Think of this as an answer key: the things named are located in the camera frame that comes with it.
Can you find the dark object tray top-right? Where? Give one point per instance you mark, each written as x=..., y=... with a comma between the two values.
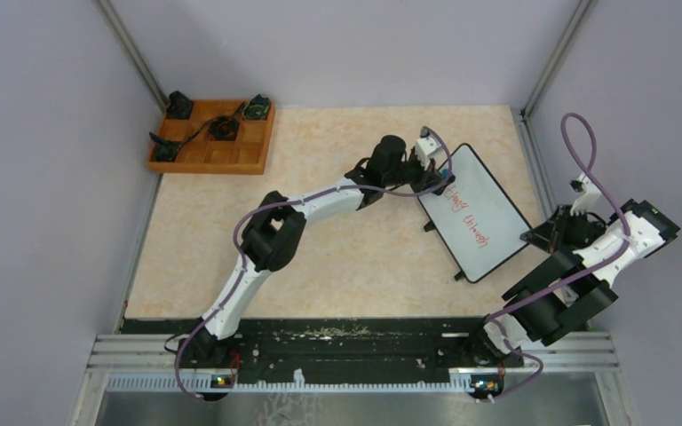
x=257, y=109

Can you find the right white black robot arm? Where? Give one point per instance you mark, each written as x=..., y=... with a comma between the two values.
x=575, y=282

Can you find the dark object tray top-left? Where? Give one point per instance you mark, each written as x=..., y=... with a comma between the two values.
x=179, y=107

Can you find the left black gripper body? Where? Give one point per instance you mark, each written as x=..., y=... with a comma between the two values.
x=410, y=172

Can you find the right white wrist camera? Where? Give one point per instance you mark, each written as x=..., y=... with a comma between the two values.
x=587, y=194

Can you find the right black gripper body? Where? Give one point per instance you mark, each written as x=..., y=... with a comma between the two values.
x=570, y=230

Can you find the dark object tray bottom-left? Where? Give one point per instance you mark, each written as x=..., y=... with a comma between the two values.
x=164, y=150

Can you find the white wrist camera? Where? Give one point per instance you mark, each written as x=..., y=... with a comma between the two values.
x=587, y=194
x=427, y=146

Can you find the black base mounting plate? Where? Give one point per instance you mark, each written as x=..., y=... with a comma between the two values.
x=425, y=341

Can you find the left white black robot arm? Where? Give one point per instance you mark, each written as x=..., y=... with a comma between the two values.
x=267, y=238

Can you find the dark object tray centre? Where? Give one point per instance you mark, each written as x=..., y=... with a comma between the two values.
x=223, y=128

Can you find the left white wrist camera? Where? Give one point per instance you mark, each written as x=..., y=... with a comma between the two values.
x=427, y=146

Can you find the aluminium frame rail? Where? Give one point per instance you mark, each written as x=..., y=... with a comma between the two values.
x=141, y=362

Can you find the orange wooden compartment tray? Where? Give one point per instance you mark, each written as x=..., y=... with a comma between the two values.
x=200, y=154

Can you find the small black-framed whiteboard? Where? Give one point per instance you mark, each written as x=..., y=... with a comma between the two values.
x=475, y=218

